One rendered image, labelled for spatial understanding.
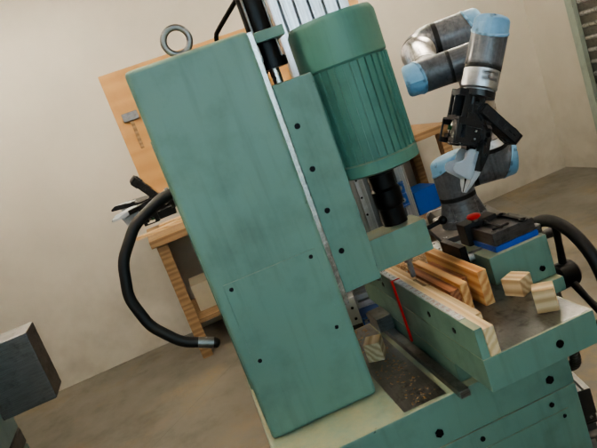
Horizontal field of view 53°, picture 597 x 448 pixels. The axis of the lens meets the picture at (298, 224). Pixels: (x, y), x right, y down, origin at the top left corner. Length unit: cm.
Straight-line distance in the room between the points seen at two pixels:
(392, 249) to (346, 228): 12
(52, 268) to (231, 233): 350
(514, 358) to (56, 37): 391
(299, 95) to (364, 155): 17
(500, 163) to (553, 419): 90
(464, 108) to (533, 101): 424
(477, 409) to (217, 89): 74
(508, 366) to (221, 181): 57
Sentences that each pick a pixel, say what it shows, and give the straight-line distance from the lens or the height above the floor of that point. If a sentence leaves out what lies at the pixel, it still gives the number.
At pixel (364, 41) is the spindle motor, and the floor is 144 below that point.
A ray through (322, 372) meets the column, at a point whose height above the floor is 89.
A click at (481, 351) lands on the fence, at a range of 101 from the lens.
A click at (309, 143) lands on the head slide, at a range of 112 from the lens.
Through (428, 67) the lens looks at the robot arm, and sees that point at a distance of 140.
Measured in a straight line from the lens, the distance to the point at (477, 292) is 120.
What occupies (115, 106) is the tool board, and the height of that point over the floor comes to 173.
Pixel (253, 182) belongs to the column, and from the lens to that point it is 106.
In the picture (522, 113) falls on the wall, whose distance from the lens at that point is 546.
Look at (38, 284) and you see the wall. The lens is 455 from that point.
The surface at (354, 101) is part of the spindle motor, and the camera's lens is 113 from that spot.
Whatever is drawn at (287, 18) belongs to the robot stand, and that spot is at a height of 162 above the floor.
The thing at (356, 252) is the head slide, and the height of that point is 107.
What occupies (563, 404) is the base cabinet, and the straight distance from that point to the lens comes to 128.
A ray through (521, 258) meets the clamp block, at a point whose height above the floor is 93.
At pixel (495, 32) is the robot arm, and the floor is 137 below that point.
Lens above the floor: 139
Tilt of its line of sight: 12 degrees down
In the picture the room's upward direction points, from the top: 20 degrees counter-clockwise
